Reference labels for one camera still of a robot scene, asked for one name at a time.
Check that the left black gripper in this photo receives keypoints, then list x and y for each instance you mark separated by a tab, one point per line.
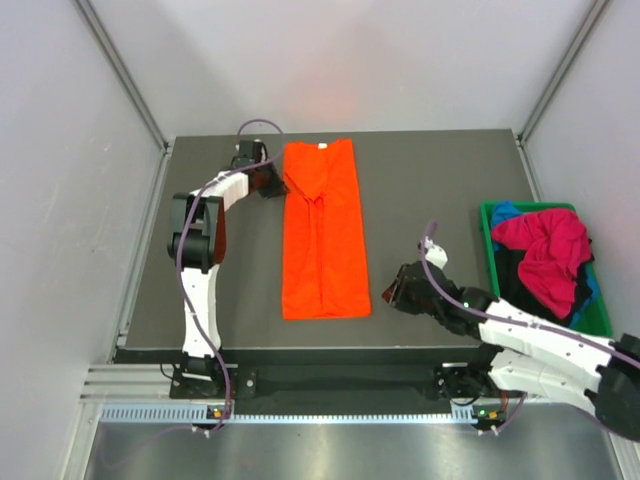
276	188

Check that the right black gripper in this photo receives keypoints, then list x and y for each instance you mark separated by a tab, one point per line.
396	293

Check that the orange t shirt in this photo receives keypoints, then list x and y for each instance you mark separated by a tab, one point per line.
325	269

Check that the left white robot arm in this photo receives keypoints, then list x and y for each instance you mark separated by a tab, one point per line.
197	245

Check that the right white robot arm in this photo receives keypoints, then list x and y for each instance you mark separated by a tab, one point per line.
509	330

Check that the black t shirt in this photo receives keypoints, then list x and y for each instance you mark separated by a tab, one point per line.
514	291

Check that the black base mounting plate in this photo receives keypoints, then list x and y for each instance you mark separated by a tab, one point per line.
251	382

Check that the blue t shirt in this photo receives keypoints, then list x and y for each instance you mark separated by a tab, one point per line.
502	212

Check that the magenta t shirt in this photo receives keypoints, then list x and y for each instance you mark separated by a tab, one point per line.
556	244

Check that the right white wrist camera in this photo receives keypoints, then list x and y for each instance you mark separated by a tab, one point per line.
434	254

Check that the left aluminium frame post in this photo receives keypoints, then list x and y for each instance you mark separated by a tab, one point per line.
105	43

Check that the aluminium frame post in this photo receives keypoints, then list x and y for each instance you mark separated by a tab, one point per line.
588	24
105	43

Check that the right aluminium frame post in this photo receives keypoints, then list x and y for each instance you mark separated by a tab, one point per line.
588	24

